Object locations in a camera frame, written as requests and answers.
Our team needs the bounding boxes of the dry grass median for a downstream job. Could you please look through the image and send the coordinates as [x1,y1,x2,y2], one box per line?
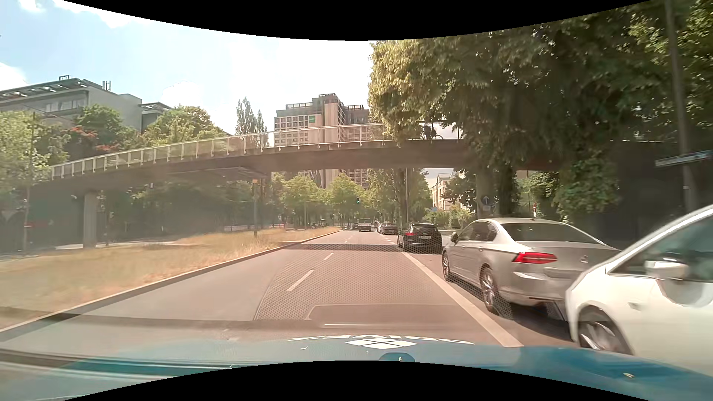
[0,226,341,329]

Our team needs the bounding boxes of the grey flat-roofed building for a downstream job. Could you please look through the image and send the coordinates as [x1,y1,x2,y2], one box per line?
[0,76,173,133]

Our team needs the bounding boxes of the black car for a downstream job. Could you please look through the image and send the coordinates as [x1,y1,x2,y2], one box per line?
[397,222,443,252]

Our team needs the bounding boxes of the lamp post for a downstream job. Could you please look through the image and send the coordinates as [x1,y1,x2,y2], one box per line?
[22,111,38,252]

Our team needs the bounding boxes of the silver saloon car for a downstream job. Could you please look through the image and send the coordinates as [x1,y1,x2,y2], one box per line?
[442,217,621,319]

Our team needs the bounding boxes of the pale building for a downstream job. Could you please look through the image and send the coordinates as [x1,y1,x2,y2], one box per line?
[430,172,459,212]

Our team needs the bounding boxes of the car's own bonnet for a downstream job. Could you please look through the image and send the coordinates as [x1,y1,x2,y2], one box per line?
[0,334,713,401]

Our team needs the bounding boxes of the group of distant cars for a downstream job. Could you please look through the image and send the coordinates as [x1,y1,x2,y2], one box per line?
[350,218,400,235]

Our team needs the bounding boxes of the white car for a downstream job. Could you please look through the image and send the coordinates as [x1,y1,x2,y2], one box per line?
[565,204,713,373]

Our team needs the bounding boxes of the dark pole with street sign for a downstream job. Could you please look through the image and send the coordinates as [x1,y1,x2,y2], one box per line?
[655,0,713,213]

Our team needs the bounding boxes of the grey asphalt road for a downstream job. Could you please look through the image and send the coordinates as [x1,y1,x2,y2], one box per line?
[0,228,580,357]

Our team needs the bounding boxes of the concrete footbridge with railing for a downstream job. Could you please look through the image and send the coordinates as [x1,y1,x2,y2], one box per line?
[22,123,713,248]

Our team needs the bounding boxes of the tall beige office building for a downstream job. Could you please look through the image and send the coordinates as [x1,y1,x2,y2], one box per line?
[273,93,371,189]

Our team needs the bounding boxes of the large roadside trees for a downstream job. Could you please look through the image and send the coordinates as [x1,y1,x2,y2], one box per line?
[368,0,713,221]

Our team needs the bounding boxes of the row of trees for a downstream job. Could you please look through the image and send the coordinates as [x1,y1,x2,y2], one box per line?
[0,97,432,251]

